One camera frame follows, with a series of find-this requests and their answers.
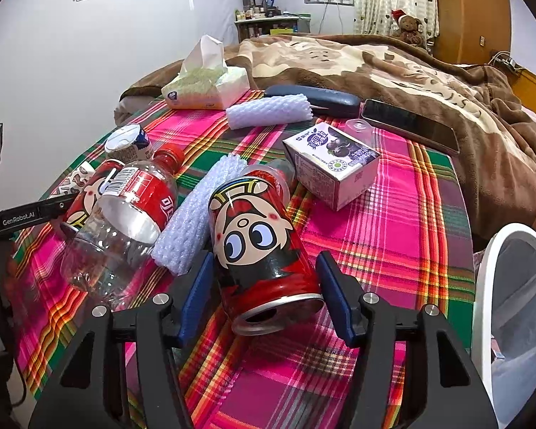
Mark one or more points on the white trash bin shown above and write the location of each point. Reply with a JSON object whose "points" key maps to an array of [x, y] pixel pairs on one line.
{"points": [[484, 286]]}

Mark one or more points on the dark blue glasses case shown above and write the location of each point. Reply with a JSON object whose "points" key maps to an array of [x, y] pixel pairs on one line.
{"points": [[330, 100]]}

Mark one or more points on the group of bottles on shelf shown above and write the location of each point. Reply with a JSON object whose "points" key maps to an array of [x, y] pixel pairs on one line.
{"points": [[252, 6]]}

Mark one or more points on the red cartoon drink can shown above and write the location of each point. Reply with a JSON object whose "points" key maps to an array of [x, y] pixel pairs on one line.
{"points": [[87, 196], [259, 250]]}

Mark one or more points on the brown teddy bear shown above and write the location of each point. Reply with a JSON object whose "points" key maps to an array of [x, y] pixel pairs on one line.
{"points": [[408, 27]]}

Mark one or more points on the brown patterned blanket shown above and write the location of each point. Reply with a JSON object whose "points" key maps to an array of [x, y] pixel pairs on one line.
{"points": [[429, 71]]}

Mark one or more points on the white and blue yogurt cup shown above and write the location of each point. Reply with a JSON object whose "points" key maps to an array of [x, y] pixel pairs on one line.
{"points": [[125, 138]]}

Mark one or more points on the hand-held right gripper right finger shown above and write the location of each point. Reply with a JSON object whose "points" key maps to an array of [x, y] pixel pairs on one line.
{"points": [[335, 299]]}

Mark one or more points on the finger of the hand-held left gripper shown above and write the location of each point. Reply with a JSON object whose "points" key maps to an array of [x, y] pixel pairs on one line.
{"points": [[27, 219]]}

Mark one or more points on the purple and white milk carton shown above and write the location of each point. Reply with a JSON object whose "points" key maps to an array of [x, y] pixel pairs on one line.
{"points": [[335, 174]]}

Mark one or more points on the clear plastic bottle red label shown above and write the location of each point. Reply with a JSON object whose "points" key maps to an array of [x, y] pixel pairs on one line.
{"points": [[277, 178], [116, 214]]}

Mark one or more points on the orange wooden headboard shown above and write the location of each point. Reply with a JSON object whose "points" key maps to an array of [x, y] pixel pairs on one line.
{"points": [[533, 91]]}

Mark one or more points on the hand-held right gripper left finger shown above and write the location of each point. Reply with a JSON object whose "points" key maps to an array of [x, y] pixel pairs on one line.
{"points": [[196, 295]]}

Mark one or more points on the pink green plaid cloth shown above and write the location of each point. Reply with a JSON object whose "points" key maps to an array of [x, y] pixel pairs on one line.
{"points": [[384, 241]]}

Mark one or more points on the wooden shelf unit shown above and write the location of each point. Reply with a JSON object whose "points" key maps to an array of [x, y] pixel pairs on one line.
{"points": [[272, 24]]}

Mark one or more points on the white cup with brown print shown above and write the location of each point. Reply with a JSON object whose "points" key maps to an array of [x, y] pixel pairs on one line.
{"points": [[78, 178]]}

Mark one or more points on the black smartphone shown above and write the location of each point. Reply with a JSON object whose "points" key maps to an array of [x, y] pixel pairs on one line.
{"points": [[411, 125]]}

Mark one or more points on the wooden wardrobe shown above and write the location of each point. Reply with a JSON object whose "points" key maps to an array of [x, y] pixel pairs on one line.
{"points": [[469, 9]]}

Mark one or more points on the soft tissue pack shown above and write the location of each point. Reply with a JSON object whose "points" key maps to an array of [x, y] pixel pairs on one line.
{"points": [[205, 87]]}

